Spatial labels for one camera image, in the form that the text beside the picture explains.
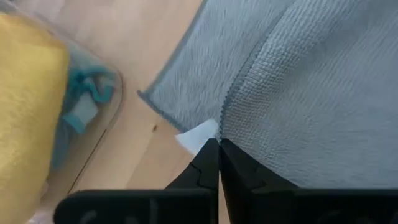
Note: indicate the smooth grey microfiber towel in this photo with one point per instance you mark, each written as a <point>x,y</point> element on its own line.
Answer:
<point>295,93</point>

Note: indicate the light blue microfiber towel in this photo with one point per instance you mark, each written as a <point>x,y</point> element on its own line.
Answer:
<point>90,84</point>

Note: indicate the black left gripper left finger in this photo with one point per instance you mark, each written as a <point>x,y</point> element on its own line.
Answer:
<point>174,205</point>

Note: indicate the yellow microfiber towel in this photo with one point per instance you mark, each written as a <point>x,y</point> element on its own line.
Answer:
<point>28,109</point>

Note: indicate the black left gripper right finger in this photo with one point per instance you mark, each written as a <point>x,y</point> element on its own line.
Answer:
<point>280,205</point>

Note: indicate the clear plastic bin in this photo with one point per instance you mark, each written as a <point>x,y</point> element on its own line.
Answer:
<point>109,124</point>

